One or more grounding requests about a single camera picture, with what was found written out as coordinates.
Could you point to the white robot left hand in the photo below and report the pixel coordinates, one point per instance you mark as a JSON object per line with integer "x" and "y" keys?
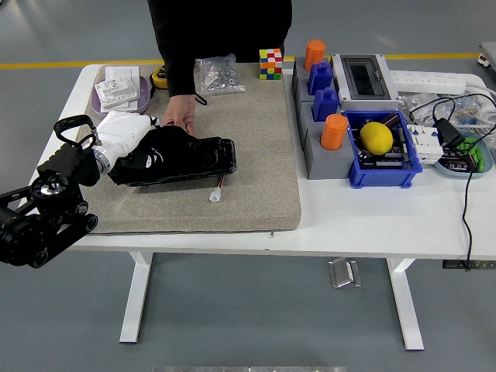
{"x": 120, "y": 131}

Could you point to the person's right hand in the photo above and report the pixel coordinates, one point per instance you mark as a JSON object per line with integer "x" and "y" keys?
{"x": 181, "y": 113}

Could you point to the black glossy panel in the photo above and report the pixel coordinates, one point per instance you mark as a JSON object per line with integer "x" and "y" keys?
{"x": 219, "y": 159}

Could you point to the person's right forearm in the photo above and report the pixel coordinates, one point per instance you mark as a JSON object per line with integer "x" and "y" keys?
{"x": 179, "y": 69}

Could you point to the purple oval tray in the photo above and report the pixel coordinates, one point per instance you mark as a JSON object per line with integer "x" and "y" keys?
{"x": 144, "y": 101}

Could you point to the yellow tape measure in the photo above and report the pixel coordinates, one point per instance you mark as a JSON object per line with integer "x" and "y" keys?
{"x": 158, "y": 77}

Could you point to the clear bag of screws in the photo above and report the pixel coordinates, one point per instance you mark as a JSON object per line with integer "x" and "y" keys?
{"x": 219, "y": 76}

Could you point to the grey-brown mat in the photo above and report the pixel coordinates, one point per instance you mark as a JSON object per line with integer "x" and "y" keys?
{"x": 252, "y": 155}

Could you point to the person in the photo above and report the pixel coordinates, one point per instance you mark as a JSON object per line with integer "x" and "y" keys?
{"x": 232, "y": 27}

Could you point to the colourful puzzle cube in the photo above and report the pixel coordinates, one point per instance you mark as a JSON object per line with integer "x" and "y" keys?
{"x": 270, "y": 64}

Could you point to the grey peg base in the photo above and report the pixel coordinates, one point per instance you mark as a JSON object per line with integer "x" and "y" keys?
{"x": 325, "y": 165}
{"x": 300, "y": 83}

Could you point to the blue square peg block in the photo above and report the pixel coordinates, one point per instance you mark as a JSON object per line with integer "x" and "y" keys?
{"x": 326, "y": 105}
{"x": 321, "y": 78}

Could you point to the orange cylinder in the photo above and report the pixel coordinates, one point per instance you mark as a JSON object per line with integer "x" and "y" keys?
{"x": 333, "y": 132}
{"x": 314, "y": 52}

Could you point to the white table leg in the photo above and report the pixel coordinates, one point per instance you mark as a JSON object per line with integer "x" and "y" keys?
{"x": 405, "y": 302}
{"x": 135, "y": 294}

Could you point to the yellow lemon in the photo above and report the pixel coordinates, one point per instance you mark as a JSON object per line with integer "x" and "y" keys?
{"x": 376, "y": 138}

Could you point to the brown cylindrical component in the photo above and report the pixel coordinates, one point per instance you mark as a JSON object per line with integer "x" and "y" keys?
{"x": 391, "y": 121}

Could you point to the blue plastic bin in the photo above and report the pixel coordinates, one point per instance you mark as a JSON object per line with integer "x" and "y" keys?
{"x": 383, "y": 176}

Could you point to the clear bags of small parts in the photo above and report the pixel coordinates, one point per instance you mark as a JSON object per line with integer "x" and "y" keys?
{"x": 410, "y": 103}

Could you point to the white terminal block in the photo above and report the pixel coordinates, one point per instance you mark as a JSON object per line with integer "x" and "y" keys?
{"x": 424, "y": 149}

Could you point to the white power strip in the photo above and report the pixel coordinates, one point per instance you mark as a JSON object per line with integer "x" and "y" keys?
{"x": 426, "y": 80}

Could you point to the black power adapter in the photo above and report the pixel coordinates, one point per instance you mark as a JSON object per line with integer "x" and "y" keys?
{"x": 449, "y": 134}

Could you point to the dark electronic modules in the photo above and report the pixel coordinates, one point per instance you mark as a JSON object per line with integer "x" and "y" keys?
{"x": 457, "y": 163}

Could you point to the light blue dish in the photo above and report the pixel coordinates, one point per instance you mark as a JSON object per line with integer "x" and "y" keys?
{"x": 457, "y": 174}

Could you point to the green connector block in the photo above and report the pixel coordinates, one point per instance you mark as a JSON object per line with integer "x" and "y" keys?
{"x": 478, "y": 155}

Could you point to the black under-table control box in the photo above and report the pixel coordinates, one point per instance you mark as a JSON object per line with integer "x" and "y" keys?
{"x": 453, "y": 265}

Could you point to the white cart edge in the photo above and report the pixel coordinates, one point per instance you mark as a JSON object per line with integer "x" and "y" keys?
{"x": 489, "y": 56}

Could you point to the white wall switch plate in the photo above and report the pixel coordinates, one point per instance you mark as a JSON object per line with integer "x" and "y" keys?
{"x": 124, "y": 108}
{"x": 116, "y": 91}
{"x": 122, "y": 72}

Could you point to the white electrical enclosure box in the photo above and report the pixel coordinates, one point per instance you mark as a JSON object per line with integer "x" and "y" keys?
{"x": 364, "y": 80}

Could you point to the silver metal floor bracket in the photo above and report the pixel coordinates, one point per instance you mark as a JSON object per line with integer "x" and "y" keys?
{"x": 343, "y": 273}

